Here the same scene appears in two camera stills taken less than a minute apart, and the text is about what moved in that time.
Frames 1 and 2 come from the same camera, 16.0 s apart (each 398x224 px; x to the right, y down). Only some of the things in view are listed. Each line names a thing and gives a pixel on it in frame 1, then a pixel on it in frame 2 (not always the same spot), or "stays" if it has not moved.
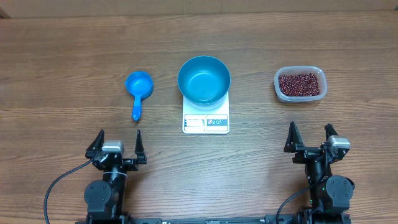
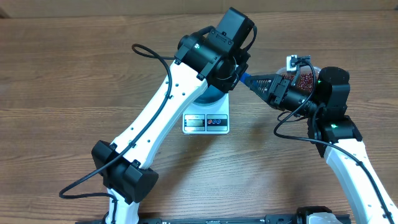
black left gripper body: [130, 165] to [240, 61]
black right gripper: [306, 152] to [278, 89]
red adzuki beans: [299, 84] stays
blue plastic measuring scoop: [139, 84] to [246, 78]
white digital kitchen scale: [213, 120] stays
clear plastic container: [300, 83] stays
